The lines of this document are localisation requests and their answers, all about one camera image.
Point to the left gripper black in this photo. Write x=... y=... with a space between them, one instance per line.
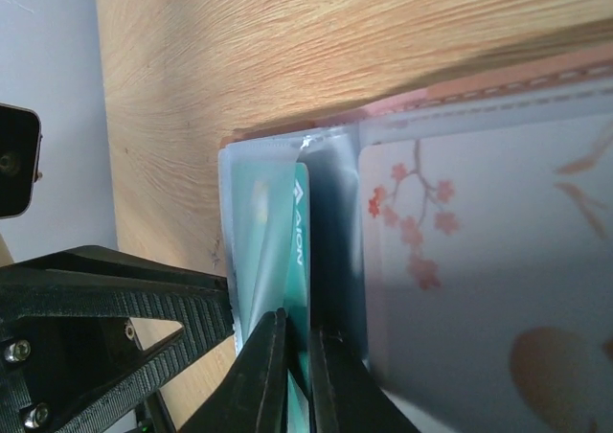
x=99 y=332

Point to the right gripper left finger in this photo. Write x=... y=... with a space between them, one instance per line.
x=252 y=396

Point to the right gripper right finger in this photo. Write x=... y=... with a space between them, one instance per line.
x=344 y=396

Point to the teal credit card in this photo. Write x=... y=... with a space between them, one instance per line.
x=271 y=261

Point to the brown leather card holder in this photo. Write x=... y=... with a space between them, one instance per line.
x=569 y=86

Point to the white blossom credit card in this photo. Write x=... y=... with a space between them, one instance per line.
x=488 y=275

